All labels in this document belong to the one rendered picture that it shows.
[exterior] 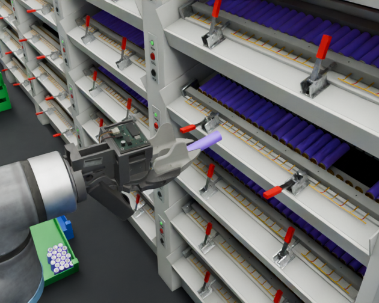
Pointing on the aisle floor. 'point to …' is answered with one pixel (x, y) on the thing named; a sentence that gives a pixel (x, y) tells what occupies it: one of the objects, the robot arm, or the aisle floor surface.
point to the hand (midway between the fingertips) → (189, 151)
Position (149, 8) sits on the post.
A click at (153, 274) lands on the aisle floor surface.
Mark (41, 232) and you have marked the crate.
